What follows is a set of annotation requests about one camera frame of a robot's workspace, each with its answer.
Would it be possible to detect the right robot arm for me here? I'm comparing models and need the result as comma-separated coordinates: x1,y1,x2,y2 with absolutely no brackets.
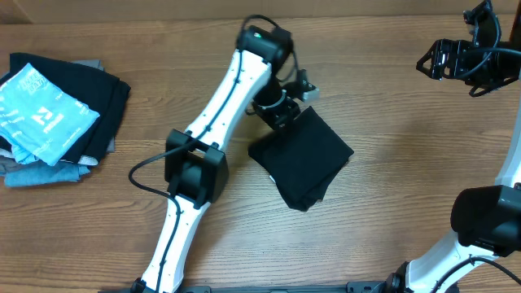
370,1,520,293

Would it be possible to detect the folded light blue printed shirt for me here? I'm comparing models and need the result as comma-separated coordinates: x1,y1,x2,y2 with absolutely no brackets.
1,63,99,166

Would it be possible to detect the black t-shirt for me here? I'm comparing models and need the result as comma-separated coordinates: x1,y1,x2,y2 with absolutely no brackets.
248,107,354,212

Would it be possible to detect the folded black shirt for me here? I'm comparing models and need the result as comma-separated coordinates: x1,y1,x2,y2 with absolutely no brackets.
1,53,130,163

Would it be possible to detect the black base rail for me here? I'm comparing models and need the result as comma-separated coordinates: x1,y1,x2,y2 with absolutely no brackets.
97,280,408,293

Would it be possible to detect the folded blue heather shirt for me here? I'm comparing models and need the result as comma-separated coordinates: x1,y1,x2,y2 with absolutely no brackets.
2,161,90,188

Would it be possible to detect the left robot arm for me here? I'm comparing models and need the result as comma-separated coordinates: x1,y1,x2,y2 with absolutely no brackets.
130,26,300,292

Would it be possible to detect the folded white grey garment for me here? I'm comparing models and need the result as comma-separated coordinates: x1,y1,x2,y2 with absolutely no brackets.
1,149,99,176

